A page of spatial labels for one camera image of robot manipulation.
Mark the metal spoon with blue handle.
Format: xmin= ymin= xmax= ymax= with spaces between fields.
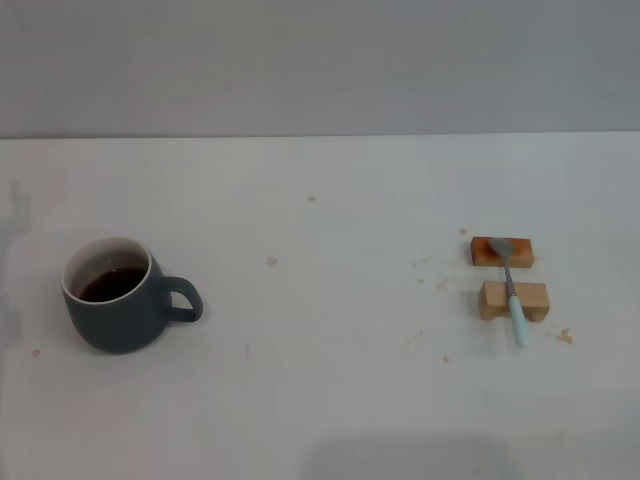
xmin=488 ymin=236 xmax=531 ymax=350

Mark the dark grey ceramic mug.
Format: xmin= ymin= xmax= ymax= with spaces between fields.
xmin=61 ymin=236 xmax=204 ymax=355

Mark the light notched wooden block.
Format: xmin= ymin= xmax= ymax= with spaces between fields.
xmin=478 ymin=280 xmax=552 ymax=324

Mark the reddish stained wooden block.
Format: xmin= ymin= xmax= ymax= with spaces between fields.
xmin=470 ymin=235 xmax=536 ymax=270

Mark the dark coffee liquid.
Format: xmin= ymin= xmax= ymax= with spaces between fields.
xmin=77 ymin=267 xmax=144 ymax=304

